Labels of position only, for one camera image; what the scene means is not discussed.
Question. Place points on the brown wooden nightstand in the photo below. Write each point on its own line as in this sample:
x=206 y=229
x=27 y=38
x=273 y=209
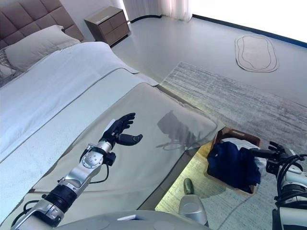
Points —
x=110 y=28

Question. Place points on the small oval beige rug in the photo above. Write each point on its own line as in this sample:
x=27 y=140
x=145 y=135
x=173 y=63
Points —
x=256 y=52

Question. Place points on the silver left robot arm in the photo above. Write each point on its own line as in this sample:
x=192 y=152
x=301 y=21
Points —
x=76 y=175

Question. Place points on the white duvet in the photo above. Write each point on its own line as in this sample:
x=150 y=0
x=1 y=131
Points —
x=60 y=79

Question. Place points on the white pillow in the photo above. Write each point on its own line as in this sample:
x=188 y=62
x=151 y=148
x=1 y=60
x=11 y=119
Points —
x=40 y=48

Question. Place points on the grey robot torso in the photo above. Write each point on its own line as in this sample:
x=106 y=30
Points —
x=108 y=222

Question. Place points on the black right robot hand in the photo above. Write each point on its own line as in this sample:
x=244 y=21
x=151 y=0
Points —
x=278 y=154

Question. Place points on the brown padded headboard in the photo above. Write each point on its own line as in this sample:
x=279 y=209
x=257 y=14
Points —
x=28 y=14

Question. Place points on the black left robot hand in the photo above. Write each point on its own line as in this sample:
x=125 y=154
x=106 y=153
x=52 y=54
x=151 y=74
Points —
x=115 y=130

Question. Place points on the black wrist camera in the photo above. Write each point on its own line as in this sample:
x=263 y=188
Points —
x=110 y=158
x=272 y=166

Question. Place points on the brown wicker basket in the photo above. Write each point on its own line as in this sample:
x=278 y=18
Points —
x=253 y=138

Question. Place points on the blue shirt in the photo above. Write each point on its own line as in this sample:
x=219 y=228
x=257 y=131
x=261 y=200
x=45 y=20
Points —
x=230 y=163

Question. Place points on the white shirt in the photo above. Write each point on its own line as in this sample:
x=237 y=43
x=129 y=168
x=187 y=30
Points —
x=239 y=143

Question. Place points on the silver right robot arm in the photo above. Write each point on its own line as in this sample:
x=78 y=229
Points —
x=295 y=177

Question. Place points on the grey patterned cushion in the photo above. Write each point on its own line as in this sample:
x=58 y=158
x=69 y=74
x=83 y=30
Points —
x=4 y=69

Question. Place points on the cream blanket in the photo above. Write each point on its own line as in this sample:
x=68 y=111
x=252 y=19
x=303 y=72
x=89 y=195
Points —
x=48 y=148

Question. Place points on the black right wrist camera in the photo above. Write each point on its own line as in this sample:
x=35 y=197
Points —
x=272 y=166

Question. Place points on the grey right robot leg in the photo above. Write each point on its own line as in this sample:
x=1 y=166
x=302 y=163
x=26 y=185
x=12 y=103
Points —
x=192 y=208

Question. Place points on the white sheer curtain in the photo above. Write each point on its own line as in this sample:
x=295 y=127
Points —
x=156 y=7

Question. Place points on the black window base rail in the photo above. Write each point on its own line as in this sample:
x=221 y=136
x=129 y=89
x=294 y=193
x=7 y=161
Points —
x=239 y=26

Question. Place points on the grey bed base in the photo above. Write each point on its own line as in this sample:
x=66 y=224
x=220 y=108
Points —
x=164 y=182

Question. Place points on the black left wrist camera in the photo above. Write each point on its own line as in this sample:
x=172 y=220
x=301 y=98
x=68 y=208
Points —
x=110 y=158

